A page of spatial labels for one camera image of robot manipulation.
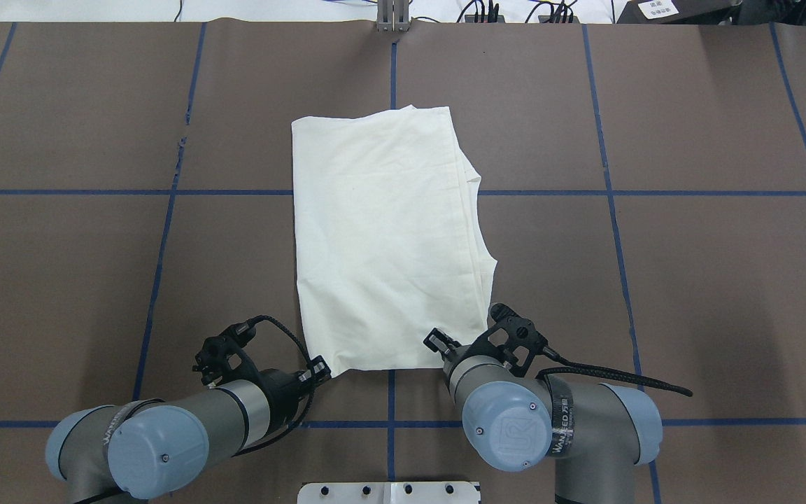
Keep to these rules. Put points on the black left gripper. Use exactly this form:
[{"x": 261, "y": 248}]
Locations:
[{"x": 278, "y": 386}]

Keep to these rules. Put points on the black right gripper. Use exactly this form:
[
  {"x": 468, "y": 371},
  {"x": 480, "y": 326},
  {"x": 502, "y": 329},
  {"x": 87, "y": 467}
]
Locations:
[{"x": 436, "y": 344}]

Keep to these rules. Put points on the cream long-sleeve cat shirt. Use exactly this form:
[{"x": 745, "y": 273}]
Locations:
[{"x": 388, "y": 244}]

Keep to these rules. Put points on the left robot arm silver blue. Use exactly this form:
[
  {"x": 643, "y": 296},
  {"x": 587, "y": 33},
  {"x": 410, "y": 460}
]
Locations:
[{"x": 148, "y": 448}]

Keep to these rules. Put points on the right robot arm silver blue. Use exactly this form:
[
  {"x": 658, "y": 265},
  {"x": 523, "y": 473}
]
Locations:
[{"x": 595, "y": 433}]

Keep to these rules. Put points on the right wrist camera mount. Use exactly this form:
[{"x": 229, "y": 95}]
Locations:
[{"x": 515, "y": 342}]

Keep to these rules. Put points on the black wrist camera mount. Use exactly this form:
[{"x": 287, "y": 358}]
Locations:
[{"x": 222, "y": 358}]

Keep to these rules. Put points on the white central pillar mount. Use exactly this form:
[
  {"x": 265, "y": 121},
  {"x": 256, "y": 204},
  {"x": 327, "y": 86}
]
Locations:
[{"x": 391, "y": 492}]

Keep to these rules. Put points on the aluminium frame post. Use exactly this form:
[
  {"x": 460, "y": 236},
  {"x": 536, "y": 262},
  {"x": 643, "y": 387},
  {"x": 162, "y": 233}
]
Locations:
[{"x": 393, "y": 15}]

